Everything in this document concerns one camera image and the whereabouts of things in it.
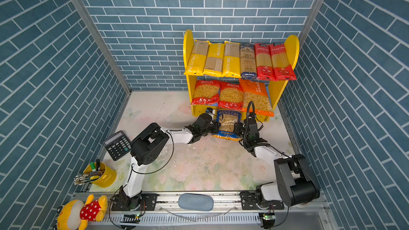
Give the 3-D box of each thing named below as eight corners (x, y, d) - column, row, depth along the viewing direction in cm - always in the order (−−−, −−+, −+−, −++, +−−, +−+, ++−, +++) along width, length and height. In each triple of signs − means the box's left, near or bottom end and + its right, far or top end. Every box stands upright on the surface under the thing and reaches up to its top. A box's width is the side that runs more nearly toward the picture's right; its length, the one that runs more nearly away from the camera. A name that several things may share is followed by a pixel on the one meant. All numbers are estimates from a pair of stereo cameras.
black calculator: (105, 144, 95) (101, 141, 92) (123, 132, 100) (121, 129, 97) (115, 162, 88) (112, 159, 85) (135, 148, 93) (132, 145, 91)
